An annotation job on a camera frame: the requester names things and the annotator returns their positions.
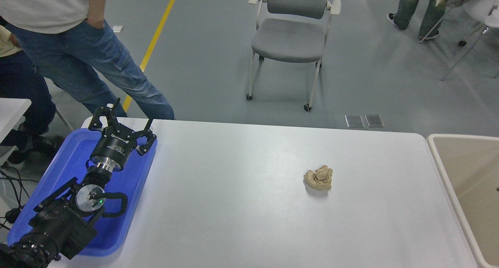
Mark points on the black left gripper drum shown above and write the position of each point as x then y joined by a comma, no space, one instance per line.
112,149

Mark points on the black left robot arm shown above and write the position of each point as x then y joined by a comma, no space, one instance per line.
58,225

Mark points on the standing person's forearm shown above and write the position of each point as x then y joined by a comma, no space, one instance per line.
96,6

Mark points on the metal floor plate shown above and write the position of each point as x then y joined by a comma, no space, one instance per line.
354,121
374,120

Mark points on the seated person's hand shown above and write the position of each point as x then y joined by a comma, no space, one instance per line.
14,39

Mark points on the blue plastic tray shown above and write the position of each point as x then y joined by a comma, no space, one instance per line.
128,182

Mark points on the thin metal chair leg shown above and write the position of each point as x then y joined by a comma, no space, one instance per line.
63,119

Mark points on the standing person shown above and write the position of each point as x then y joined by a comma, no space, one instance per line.
78,53

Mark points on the white paper scrap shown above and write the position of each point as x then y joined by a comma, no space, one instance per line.
118,28

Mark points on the seated person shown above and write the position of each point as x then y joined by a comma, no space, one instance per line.
19,84

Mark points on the small white table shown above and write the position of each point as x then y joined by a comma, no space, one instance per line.
11,114

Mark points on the crumpled tan paper ball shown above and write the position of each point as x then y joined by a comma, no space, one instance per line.
319,177

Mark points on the walking person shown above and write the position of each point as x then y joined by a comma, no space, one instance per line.
409,6

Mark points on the large pale bin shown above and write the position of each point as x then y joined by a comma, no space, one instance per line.
471,174

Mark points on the white chair with metal legs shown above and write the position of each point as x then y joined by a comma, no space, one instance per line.
481,6

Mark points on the grey chair with white frame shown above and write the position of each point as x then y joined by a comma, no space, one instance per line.
290,41

